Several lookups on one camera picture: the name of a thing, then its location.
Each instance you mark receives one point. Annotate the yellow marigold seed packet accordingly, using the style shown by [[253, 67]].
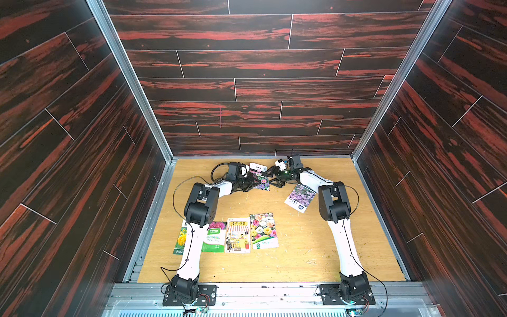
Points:
[[181, 240]]

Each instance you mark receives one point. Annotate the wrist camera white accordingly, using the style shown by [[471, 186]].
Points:
[[281, 164], [244, 169]]

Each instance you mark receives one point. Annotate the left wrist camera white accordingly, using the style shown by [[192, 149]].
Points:
[[244, 169]]

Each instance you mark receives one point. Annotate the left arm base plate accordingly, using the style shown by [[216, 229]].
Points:
[[201, 295]]

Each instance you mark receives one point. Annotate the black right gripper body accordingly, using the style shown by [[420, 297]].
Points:
[[280, 176]]

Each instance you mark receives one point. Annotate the aster flower seed packet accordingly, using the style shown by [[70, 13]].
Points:
[[262, 182]]

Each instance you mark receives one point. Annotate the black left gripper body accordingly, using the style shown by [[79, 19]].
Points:
[[245, 183]]

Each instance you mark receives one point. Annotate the aluminium corner post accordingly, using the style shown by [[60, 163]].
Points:
[[428, 27], [112, 38]]

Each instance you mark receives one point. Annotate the aluminium front rail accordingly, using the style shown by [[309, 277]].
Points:
[[271, 299]]

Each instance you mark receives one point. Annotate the cartoon shop seed packet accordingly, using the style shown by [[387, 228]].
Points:
[[238, 235]]

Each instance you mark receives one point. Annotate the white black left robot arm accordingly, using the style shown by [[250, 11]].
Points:
[[199, 212]]

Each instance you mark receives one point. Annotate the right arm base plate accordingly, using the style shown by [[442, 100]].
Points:
[[338, 294]]

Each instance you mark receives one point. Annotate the magenta flower green seed packet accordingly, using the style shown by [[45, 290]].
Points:
[[216, 237]]

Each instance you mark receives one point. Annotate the pink cosmos seed packet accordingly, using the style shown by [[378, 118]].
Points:
[[300, 198]]

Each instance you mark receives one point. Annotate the aluminium corner post left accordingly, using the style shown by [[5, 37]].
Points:
[[112, 38]]

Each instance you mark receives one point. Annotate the mixed ranunculus seed packet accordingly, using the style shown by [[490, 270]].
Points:
[[263, 231]]

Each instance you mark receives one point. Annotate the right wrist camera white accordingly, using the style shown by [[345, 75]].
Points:
[[281, 164]]

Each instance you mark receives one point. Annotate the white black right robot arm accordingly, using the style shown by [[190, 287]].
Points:
[[335, 209]]

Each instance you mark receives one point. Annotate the aluminium corner post right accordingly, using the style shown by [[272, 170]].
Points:
[[428, 27]]

